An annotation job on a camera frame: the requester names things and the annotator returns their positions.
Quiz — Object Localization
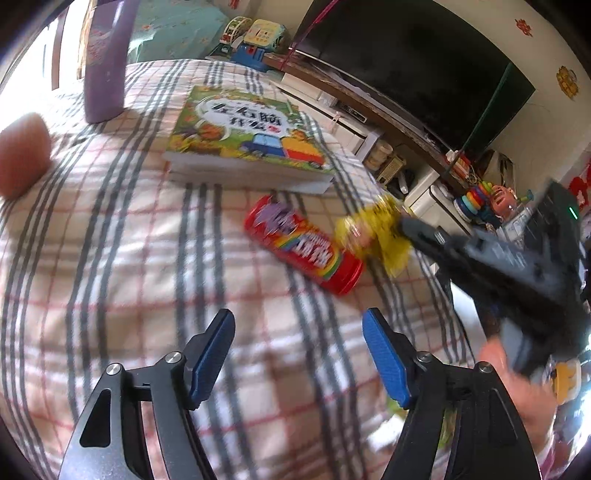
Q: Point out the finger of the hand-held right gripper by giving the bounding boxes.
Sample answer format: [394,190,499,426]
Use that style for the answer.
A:
[399,216,476,282]

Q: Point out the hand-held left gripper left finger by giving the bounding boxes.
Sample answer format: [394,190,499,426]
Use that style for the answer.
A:
[58,308,236,480]

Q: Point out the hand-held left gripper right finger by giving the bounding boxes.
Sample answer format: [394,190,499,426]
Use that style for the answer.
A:
[362,308,543,480]

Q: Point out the yellow snack packet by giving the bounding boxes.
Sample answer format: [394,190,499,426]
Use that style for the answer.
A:
[335,194,415,278]

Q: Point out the red candy can rainbow print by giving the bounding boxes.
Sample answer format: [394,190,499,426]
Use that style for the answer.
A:
[244,195,365,295]

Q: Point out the person's right forearm pink sleeve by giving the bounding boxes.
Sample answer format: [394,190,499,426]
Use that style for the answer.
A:
[531,434,563,477]

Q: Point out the person's right hand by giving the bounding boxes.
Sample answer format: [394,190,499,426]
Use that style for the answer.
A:
[479,338,560,445]

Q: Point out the white television stand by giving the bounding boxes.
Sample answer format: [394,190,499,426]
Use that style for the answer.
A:
[277,51,490,232]

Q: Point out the orange pink plastic toy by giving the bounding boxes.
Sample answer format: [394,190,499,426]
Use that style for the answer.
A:
[487,185,516,219]

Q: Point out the red toy piano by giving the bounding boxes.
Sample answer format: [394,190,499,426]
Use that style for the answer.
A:
[445,154,472,179]

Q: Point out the wooden slatted toy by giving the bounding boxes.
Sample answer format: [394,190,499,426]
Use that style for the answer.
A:
[376,154,408,186]

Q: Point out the beige bag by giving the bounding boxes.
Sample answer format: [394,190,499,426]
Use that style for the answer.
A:
[475,150,514,185]

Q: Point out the stacked yellowish jars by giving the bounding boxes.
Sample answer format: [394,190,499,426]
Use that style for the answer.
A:
[365,138,394,169]

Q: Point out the plaid blanket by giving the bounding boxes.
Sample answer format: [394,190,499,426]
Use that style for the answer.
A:
[0,58,481,480]

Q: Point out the small yellow toy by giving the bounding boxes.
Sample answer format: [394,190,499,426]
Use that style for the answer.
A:
[553,359,583,405]

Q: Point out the green thin pole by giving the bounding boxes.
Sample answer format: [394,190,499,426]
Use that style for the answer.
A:
[436,62,514,182]

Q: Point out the black flat television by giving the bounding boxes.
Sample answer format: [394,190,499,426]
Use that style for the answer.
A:
[295,0,537,160]

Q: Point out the colourful children's book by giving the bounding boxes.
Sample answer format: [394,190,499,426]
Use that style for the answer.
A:
[161,85,338,195]

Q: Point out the blue toy base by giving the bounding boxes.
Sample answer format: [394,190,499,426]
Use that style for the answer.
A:
[230,45,269,71]

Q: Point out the yellow toy telephone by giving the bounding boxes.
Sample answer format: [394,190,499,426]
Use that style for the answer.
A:
[242,20,288,49]

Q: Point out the brown oval ball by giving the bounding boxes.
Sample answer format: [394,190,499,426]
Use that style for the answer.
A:
[0,113,54,200]

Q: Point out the toy ferris wheel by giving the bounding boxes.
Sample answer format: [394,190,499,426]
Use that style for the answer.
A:
[221,16,253,45]

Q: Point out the purple bottle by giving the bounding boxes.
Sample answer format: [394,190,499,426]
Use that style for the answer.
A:
[83,0,141,124]

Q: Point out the teal flowered bedsheet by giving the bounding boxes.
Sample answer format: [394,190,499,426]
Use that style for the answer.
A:
[124,0,232,64]

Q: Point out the rainbow stacking ring toy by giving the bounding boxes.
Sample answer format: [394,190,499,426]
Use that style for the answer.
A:
[454,181,495,220]

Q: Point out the red paper wall decorations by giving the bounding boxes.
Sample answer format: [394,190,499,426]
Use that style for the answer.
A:
[568,161,591,209]

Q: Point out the yellow orange wall sticker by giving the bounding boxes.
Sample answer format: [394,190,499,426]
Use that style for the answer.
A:
[556,66,581,100]

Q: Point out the pink string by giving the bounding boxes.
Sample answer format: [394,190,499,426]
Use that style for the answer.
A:
[283,0,341,71]

